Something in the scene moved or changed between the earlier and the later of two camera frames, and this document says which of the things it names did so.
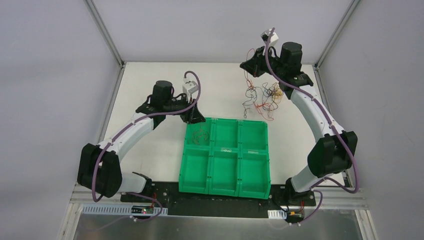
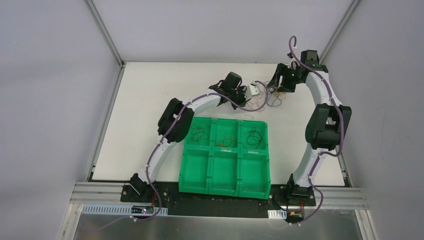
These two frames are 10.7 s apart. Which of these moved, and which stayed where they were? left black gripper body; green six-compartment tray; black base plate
Moved: left black gripper body
Stayed: black base plate; green six-compartment tray
